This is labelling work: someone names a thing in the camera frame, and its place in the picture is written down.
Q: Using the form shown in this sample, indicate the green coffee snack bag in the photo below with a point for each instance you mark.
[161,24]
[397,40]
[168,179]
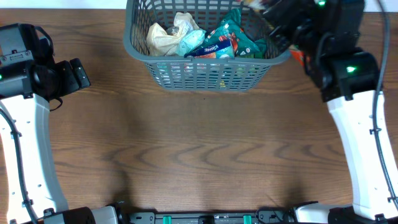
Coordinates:
[230,28]

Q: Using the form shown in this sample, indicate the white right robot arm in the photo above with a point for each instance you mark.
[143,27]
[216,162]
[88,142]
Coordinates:
[371,162]

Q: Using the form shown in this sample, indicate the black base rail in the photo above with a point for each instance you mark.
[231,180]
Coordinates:
[259,216]

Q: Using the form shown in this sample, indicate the beige Pantree snack bag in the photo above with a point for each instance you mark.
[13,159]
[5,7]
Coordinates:
[160,43]

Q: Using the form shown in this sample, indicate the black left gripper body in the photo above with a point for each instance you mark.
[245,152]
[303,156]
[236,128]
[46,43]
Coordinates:
[79,73]

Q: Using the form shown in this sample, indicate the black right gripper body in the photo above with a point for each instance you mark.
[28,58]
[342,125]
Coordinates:
[278,16]

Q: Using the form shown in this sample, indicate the light teal small packet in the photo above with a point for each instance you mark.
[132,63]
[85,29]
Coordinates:
[191,41]

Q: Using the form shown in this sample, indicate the orange spaghetti package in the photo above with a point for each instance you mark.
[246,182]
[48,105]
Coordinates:
[259,7]

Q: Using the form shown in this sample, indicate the Kleenex tissue multipack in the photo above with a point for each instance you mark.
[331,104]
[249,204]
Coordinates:
[221,49]

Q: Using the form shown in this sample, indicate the grey plastic basket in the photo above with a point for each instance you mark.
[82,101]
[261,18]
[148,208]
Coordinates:
[200,45]

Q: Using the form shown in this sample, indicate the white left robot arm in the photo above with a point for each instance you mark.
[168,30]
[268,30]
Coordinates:
[35,195]

